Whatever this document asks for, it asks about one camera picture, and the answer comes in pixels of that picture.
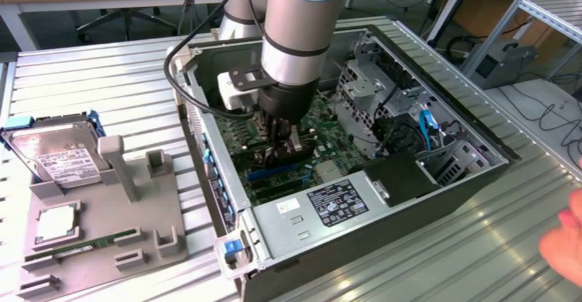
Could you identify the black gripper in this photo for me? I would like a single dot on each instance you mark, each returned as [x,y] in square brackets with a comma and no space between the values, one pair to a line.
[286,101]

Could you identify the black Nvidia graphics card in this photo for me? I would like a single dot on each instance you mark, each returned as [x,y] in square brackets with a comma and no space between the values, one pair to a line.
[254,155]

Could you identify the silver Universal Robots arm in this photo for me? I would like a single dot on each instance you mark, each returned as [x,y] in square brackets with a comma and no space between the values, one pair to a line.
[300,26]

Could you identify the person's bare hand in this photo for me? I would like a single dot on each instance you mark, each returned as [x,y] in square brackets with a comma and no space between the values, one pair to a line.
[566,244]

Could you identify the green Dell motherboard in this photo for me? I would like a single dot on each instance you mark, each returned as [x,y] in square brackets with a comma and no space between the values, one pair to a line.
[336,135]

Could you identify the silver disk bay cage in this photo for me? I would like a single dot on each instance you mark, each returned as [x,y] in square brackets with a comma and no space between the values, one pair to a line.
[363,90]

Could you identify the blue expansion slot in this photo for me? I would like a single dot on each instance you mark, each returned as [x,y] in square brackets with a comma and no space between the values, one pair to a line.
[268,174]

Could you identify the silver chipset heatsink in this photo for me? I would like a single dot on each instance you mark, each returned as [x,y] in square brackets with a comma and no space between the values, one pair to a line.
[328,172]

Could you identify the blue slot clip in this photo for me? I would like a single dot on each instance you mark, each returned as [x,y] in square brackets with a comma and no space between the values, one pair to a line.
[231,210]
[207,155]
[226,198]
[218,183]

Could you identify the beige plastic case foot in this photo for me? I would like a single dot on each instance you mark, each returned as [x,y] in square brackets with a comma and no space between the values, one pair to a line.
[220,268]
[175,77]

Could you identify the black plastic shroud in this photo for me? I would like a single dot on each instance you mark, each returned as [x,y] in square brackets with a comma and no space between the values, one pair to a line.
[399,179]

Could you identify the silver power supply unit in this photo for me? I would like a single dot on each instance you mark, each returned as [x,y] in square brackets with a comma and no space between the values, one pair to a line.
[291,220]

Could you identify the black office chair base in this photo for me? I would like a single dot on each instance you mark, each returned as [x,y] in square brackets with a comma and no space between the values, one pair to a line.
[127,19]

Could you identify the blue case latch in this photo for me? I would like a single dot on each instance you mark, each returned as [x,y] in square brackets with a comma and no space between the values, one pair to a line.
[231,247]

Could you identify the grey controller box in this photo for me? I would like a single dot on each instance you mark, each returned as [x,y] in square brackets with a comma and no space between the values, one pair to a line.
[499,63]

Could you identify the open black PC case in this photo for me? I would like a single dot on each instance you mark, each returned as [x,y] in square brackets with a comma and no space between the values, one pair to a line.
[318,264]

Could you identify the silver hard disk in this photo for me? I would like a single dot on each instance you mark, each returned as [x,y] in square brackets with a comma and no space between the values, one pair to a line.
[59,152]

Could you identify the blue plastic disk carrier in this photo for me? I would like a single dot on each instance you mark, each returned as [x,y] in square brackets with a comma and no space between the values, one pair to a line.
[17,123]

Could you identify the grey parts rack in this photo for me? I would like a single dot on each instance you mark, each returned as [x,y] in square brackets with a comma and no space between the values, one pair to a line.
[91,247]

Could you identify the green RAM stick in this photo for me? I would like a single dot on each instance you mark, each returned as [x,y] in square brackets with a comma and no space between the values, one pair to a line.
[82,244]

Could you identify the silver CPU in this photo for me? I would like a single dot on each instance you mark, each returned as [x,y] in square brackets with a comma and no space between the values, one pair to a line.
[55,223]

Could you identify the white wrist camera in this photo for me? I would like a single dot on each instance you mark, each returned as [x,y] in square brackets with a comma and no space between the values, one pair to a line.
[236,90]

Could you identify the aluminium slat table frame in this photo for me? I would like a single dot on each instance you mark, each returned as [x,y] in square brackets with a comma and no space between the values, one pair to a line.
[545,9]

